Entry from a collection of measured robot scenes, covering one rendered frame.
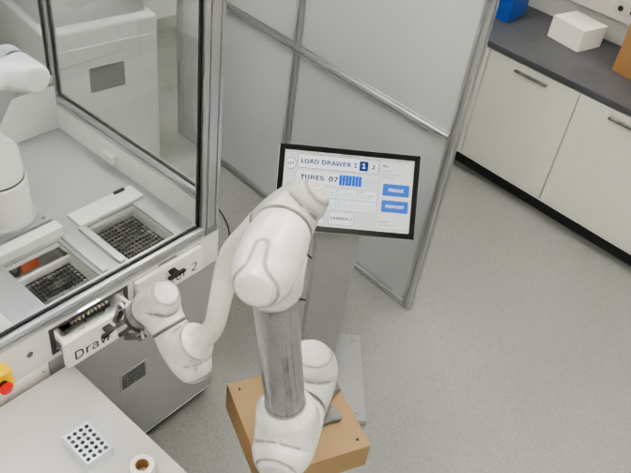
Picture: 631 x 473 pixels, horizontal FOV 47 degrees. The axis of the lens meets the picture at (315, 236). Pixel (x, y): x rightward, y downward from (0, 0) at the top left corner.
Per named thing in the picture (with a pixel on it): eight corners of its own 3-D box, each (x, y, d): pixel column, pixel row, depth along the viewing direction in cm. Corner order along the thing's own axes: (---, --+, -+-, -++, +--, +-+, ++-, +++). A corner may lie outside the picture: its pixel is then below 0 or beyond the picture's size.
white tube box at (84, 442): (114, 454, 207) (113, 447, 205) (87, 472, 202) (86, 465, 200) (88, 427, 213) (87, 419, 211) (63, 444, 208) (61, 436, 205)
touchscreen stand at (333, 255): (364, 424, 317) (411, 251, 252) (262, 418, 313) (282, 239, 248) (359, 339, 355) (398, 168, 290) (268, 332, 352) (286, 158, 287)
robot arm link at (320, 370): (336, 384, 215) (349, 336, 201) (321, 434, 202) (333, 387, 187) (284, 368, 217) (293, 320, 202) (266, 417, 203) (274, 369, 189)
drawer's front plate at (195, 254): (202, 268, 262) (203, 246, 255) (138, 308, 244) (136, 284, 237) (199, 267, 263) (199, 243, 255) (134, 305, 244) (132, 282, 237)
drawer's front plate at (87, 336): (144, 322, 239) (143, 298, 232) (68, 369, 221) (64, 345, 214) (140, 319, 240) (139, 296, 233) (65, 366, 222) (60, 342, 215)
